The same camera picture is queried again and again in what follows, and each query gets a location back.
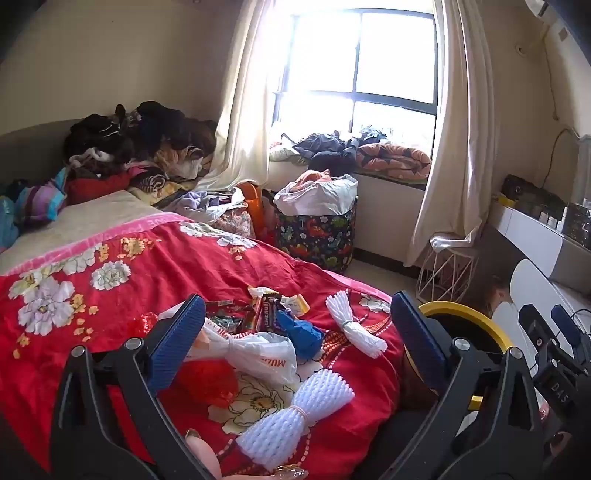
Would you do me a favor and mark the orange bag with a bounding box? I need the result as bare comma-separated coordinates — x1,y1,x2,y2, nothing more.
238,181,264,241

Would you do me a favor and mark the yellow snack packet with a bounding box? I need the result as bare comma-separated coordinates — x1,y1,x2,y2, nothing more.
279,294,309,318

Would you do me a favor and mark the beige bed sheet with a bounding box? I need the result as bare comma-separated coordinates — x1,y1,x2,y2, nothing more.
0,189,162,278

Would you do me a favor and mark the person's right hand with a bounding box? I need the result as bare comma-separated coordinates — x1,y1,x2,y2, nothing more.
536,399,573,457

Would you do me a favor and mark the blue wrapper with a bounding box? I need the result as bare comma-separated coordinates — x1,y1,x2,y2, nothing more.
276,308,325,361

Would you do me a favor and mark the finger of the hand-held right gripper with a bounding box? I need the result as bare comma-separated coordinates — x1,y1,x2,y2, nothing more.
519,304,552,356
551,305,580,347

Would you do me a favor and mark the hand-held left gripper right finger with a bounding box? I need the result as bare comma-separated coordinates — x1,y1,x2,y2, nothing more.
365,291,548,480

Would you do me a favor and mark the black-framed window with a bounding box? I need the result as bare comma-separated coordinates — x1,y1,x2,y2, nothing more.
272,7,439,134

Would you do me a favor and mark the pink floral bag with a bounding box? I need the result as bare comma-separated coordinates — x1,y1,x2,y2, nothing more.
210,208,257,241

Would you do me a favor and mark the dark blue jacket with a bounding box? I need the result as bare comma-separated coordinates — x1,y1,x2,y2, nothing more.
293,131,361,177

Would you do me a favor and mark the grey headboard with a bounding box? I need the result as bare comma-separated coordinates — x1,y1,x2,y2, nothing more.
0,117,116,155

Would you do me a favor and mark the person's left hand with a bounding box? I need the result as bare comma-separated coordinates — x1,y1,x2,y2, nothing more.
185,428,310,480

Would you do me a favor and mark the brown patterned blanket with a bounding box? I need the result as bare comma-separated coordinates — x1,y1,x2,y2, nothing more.
127,148,204,204

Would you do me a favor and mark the cream curtain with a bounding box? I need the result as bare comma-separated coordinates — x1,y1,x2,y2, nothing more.
194,0,296,195
404,0,502,268

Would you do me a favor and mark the dinosaur print laundry basket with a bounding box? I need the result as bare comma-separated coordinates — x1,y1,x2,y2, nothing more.
273,194,358,273

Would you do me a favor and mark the white plastic bag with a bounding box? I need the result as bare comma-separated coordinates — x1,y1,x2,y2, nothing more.
159,302,298,386

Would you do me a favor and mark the red floral blanket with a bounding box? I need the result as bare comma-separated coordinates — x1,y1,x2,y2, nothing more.
0,217,407,472

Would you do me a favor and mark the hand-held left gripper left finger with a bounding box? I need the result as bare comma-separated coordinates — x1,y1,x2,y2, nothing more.
48,294,207,480

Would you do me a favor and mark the pile of dark clothes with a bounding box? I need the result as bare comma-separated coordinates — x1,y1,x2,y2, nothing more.
62,100,218,178

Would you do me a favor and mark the white bag of laundry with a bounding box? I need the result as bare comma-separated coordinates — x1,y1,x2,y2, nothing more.
273,173,358,217

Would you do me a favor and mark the black bag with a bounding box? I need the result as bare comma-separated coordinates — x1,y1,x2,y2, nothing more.
501,174,566,215

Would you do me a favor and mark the cardboard box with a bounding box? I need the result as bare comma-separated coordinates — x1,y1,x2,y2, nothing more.
482,275,511,319

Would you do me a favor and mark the curved mirror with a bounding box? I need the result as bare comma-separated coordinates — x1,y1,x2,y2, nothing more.
575,134,591,204

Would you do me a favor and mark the yellow-rimmed black trash bin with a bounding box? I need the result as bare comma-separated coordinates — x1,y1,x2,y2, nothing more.
418,301,515,411

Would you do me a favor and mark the striped cloth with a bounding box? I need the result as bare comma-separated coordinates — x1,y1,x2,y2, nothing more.
14,168,70,227

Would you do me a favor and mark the lilac cloth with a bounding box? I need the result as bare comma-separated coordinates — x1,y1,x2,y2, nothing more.
178,187,245,222

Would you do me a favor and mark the green pillow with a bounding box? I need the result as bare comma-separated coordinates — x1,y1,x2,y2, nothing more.
269,143,310,164

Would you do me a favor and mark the white desk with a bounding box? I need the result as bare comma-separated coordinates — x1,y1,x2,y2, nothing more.
487,200,591,287

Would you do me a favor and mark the large white foam net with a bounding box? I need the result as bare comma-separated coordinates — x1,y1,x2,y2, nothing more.
235,369,356,462

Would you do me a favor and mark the white wire stool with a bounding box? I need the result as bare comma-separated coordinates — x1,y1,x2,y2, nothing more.
416,233,481,305

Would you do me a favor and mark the colourful foil wrapper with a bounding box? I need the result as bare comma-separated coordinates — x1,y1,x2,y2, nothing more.
205,301,245,334

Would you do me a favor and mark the white chair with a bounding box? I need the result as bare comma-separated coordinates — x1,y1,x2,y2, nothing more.
492,258,591,342

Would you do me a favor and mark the red crumpled plastic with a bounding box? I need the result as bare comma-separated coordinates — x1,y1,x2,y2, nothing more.
175,360,241,409

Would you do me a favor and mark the clear cosmetics organiser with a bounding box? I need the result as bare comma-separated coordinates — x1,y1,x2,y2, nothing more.
561,200,591,250

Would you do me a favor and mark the red crinkled foil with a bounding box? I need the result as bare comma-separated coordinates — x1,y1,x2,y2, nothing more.
129,311,160,335

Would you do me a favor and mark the small white foam net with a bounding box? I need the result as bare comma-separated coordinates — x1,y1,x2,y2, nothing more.
325,290,389,358

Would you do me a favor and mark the red candy tube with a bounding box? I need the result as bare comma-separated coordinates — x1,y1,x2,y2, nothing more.
261,295,281,334

